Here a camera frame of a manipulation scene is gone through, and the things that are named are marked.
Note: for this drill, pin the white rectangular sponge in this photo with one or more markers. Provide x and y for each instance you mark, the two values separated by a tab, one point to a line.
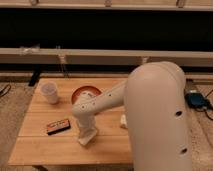
85	137

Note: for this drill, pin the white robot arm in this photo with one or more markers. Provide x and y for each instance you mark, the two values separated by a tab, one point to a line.
153	99

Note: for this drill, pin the black and red box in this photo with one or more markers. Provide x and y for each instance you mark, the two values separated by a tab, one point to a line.
58	126

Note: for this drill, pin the blue device on floor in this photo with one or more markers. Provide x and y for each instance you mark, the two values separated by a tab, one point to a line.
197	100

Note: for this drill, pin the orange bowl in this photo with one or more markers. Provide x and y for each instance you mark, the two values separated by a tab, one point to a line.
90	91

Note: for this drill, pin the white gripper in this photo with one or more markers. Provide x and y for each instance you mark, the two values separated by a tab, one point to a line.
87	126

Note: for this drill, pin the wooden table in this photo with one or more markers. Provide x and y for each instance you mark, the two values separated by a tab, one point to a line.
35	147

